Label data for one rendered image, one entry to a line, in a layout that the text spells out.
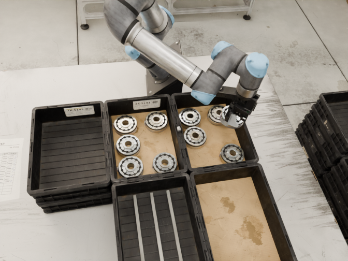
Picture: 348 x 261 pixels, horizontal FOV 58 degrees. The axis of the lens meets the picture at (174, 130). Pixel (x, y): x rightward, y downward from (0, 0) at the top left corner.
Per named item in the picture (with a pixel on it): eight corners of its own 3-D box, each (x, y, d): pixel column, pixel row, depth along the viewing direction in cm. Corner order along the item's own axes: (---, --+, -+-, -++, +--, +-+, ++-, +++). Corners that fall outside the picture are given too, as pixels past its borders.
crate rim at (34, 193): (33, 110, 135) (31, 106, 133) (104, 103, 140) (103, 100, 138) (28, 197, 114) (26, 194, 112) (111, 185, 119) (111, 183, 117)
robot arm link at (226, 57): (201, 62, 106) (228, 80, 103) (220, 34, 105) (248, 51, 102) (206, 69, 114) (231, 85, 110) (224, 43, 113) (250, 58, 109)
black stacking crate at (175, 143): (106, 116, 148) (104, 101, 139) (168, 110, 153) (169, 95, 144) (114, 194, 127) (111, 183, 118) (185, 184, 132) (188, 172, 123)
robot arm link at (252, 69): (253, 46, 103) (275, 59, 100) (244, 69, 112) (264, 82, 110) (240, 58, 99) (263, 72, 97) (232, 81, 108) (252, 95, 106)
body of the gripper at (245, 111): (244, 124, 119) (253, 104, 109) (225, 112, 122) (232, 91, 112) (253, 111, 123) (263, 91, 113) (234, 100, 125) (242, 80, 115)
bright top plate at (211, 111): (205, 107, 150) (205, 106, 149) (225, 103, 152) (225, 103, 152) (212, 124, 145) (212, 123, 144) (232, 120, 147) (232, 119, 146)
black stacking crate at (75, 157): (40, 123, 143) (32, 107, 134) (105, 116, 148) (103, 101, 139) (36, 206, 122) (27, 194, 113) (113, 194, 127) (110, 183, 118)
